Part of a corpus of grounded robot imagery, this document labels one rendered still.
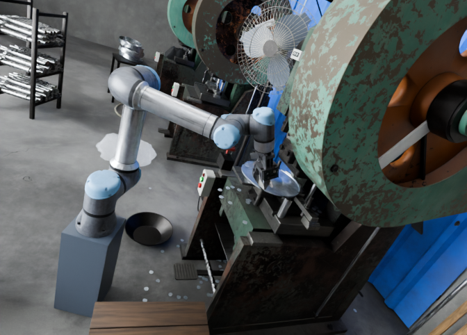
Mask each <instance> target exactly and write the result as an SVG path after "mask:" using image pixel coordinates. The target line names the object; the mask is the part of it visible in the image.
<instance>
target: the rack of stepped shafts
mask: <svg viewBox="0 0 467 335"><path fill-rule="evenodd" d="M0 1H3V2H8V3H18V4H24V5H28V7H27V17H19V16H17V15H12V16H10V15H0V18H2V19H3V20H4V21H3V20H0V24H1V25H2V26H0V35H10V36H13V37H15V38H19V39H21V40H24V41H26V47H24V46H23V47H20V46H17V45H15V46H13V45H10V47H5V46H3V45H2V46H1V47H0V50H3V51H5V52H3V53H0V56H2V57H0V66H2V65H7V66H10V67H14V68H16V69H19V70H22V71H25V72H26V74H22V73H21V74H19V73H16V72H14V73H9V76H6V75H5V77H3V76H0V79H3V80H4V81H3V80H2V81H1V82H0V84H1V85H0V94H3V93H6V94H8V95H12V96H14V97H19V98H21V99H25V100H29V101H30V109H29V119H32V120H33V119H35V106H38V105H40V104H44V103H47V102H49V101H53V100H55V99H57V103H56V108H58V109H59V108H60V107H61V98H62V89H63V72H64V64H65V47H66V38H67V21H68V13H67V12H63V15H61V14H54V13H42V12H39V9H37V8H33V0H28V1H20V0H0ZM39 16H45V17H59V18H63V27H62V35H60V34H61V31H59V30H58V29H55V28H52V27H51V26H48V25H46V24H43V23H40V22H38V21H39ZM60 39H61V40H60ZM54 47H60V60H59V59H57V58H54V57H51V56H50V55H47V54H44V53H42V52H39V51H38V49H44V48H54ZM59 62H60V63H59ZM56 74H58V89H57V85H53V84H50V83H48V82H47V81H43V80H41V79H39V78H42V77H46V76H52V75H56Z"/></svg>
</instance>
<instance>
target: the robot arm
mask: <svg viewBox="0 0 467 335"><path fill-rule="evenodd" d="M108 87H109V90H110V93H111V94H112V96H114V98H116V100H118V101H120V102H121V103H123V104H124V105H123V110H122V118H121V122H120V130H119V135H118V139H117V147H116V152H115V157H113V158H112V159H111V160H110V165H109V169H108V170H103V171H101V170H99V171H96V172H93V173H92V174H91V175H90V176H89V177H88V179H87V182H86V184H85V195H84V200H83V208H82V210H81V212H80V213H79V215H78V217H77V219H76V224H75V226H76V230H77V231H78V232H79V233H80V234H82V235H84V236H87V237H90V238H101V237H104V236H107V235H109V234H111V233H112V232H113V231H114V230H115V228H116V224H117V218H116V214H115V205H116V201H117V200H118V199H119V198H120V197H121V196H122V195H123V194H124V193H126V192H127V191H128V190H129V189H131V188H132V187H134V186H135V185H136V184H137V183H138V182H139V180H140V178H141V169H140V168H139V162H137V156H138V150H139V146H140V139H141V135H142V129H143V126H144V122H145V116H146V112H147V111H149V112H150V113H153V114H155V115H157V116H160V117H162V118H165V119H167V120H169V121H171V122H173V123H176V124H178V125H180V126H183V127H185V128H187V129H190V130H191V131H194V132H196V133H199V134H201V135H203V136H206V137H207V138H210V139H212V140H214V142H215V144H216V145H217V146H218V147H219V148H221V149H231V148H232V147H234V146H235V145H236V144H237V143H238V141H239V140H240V137H241V136H254V148H255V151H254V152H252V153H250V157H251V158H255V159H257V160H255V162H254V163H253V164H254V167H253V168H252V176H253V177H254V179H255V181H256V182H257V184H258V185H259V187H260V189H262V190H265V189H266V188H267V187H268V186H270V187H271V188H272V187H273V183H272V181H271V179H275V178H277V177H278V178H279V166H278V165H277V164H276V163H275V162H274V161H273V158H274V157H275V154H274V148H275V113H274V111H273V110H272V109H271V108H268V107H261V108H256V109H254V111H253V114H251V115H241V114H228V115H222V116H221V117H218V116H216V115H214V114H211V113H209V112H206V111H204V110H202V109H200V108H198V107H195V106H193V105H191V104H188V103H186V102H184V101H181V100H179V99H177V98H175V97H172V96H170V95H167V94H165V93H164V92H161V91H159V90H160V88H161V80H160V78H159V76H158V75H157V73H156V72H155V71H154V70H153V69H152V68H150V67H148V66H143V65H136V66H132V67H120V68H117V69H116V70H114V71H113V72H112V73H111V75H110V77H109V79H108ZM277 170H278V174H277ZM263 180H264V183H263Z"/></svg>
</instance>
